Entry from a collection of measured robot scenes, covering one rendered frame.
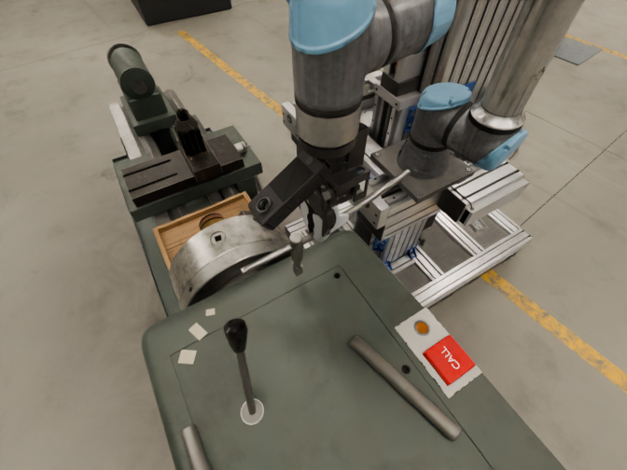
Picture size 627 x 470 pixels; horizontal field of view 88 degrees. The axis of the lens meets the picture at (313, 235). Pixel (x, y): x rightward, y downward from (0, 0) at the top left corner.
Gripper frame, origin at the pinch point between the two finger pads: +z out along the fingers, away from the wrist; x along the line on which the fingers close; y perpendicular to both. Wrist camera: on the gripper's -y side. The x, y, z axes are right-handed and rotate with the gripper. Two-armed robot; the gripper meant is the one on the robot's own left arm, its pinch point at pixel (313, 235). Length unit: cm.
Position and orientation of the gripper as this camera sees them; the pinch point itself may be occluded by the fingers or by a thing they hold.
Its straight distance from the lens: 54.8
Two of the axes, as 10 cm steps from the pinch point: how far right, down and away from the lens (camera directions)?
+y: 8.4, -4.4, 3.1
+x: -5.3, -6.8, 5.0
